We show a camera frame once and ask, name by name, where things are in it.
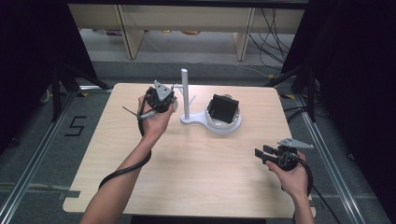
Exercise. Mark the black cube object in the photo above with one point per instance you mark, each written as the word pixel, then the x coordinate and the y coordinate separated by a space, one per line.
pixel 222 109

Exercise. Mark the aluminium floor rail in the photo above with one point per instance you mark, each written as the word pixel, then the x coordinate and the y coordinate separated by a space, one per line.
pixel 34 158
pixel 330 155

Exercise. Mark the person's left hand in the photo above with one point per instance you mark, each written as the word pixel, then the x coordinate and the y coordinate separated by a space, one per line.
pixel 155 123

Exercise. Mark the light wooden shelf unit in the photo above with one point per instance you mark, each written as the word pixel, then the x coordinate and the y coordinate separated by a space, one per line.
pixel 186 18

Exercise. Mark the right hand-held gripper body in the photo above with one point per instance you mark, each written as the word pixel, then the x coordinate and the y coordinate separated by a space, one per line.
pixel 288 157

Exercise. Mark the white bowl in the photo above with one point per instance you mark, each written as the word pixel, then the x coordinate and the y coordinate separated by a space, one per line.
pixel 222 126

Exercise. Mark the person's right hand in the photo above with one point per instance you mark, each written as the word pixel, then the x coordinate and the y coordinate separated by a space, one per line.
pixel 292 182

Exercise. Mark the black tripod stand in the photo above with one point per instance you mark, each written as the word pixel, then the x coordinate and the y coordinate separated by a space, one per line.
pixel 311 93
pixel 57 90

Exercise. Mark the white stand with pole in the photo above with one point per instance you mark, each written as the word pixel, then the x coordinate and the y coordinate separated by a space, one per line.
pixel 186 93

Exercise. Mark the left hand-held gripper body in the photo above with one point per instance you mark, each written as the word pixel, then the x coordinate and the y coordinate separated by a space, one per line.
pixel 160 99

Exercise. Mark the black curtain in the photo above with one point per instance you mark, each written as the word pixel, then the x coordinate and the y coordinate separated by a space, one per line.
pixel 358 77
pixel 34 62

